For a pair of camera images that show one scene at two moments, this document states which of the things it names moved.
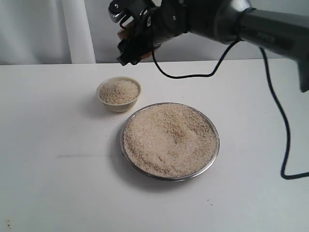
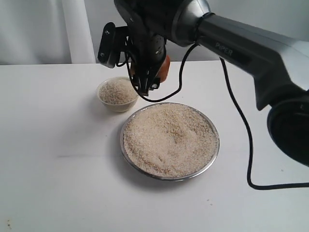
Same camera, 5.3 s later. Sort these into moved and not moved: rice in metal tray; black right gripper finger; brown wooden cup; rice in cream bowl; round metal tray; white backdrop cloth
Moved: black right gripper finger; brown wooden cup
Not moved: rice in metal tray; rice in cream bowl; round metal tray; white backdrop cloth
